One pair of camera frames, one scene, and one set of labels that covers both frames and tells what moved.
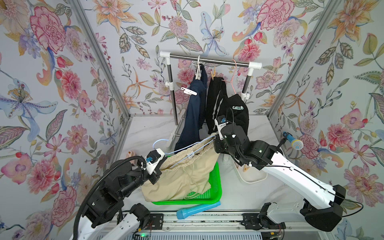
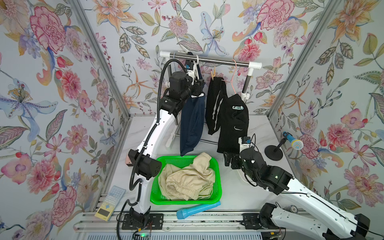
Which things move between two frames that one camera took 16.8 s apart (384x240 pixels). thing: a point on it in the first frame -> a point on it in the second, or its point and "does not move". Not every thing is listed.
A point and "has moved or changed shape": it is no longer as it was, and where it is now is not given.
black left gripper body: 140,176 -> 192,89
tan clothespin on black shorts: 213,76 does not move
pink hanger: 232,76 does not move
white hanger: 198,71 does not move
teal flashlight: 187,212 does not move
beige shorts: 184,174 has moved or changed shape
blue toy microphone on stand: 296,144 does not move
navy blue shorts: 194,120 has moved or changed shape
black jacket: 233,107 does not move
